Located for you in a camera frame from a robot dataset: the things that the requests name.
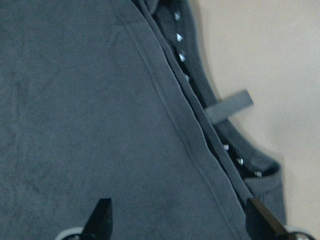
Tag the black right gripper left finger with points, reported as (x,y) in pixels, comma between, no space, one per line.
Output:
(100,223)

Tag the black graphic t-shirt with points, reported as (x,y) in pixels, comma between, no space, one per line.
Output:
(109,99)

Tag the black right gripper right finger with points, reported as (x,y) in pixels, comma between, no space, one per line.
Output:
(262,220)

